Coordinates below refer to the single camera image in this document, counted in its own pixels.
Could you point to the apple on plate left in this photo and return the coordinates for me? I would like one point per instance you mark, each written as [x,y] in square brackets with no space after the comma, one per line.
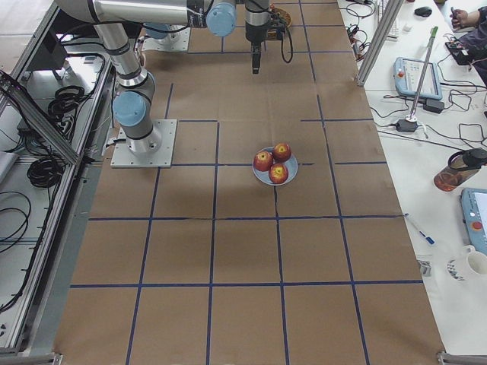
[262,161]

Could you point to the black power adapter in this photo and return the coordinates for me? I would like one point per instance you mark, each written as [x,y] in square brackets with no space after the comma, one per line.
[403,125]

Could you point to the round wicker basket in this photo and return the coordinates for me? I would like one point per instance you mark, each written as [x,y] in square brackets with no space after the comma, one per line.
[283,17]

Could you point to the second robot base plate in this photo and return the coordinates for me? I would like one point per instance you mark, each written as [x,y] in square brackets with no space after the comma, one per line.
[175,42]

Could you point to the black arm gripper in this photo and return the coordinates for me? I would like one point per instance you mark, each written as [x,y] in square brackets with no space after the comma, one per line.
[255,34]

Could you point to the aluminium frame post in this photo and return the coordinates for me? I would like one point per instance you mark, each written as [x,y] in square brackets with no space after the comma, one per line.
[389,16]

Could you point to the metal rod with green tip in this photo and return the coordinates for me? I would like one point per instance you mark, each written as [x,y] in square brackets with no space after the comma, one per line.
[411,117]

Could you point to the blue teach pendant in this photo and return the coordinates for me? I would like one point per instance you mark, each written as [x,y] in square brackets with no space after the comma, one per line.
[473,203]
[407,73]

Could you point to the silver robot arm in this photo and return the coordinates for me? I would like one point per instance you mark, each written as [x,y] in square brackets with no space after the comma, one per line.
[108,18]

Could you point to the black computer mouse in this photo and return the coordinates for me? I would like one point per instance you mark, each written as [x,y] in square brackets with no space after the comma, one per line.
[424,11]

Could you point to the apple on plate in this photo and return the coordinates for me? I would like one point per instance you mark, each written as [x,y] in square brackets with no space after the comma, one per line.
[262,161]
[281,152]
[278,173]

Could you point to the white mug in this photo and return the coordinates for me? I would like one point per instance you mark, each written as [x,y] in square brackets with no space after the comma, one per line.
[471,264]

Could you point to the apple on plate back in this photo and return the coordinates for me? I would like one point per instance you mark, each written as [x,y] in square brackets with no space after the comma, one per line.
[281,152]

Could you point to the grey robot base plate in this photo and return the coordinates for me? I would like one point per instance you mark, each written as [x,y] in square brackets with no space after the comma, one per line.
[155,150]

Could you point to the brown water bottle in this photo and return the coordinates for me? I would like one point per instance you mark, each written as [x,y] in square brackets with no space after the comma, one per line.
[461,166]

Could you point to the blue white pen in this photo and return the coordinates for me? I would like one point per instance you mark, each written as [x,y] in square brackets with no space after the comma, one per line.
[424,235]

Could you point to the light blue plate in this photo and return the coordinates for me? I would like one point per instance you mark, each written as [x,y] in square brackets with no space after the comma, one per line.
[291,164]

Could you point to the apple on plate front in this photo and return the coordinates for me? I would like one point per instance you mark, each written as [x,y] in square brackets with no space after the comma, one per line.
[278,173]

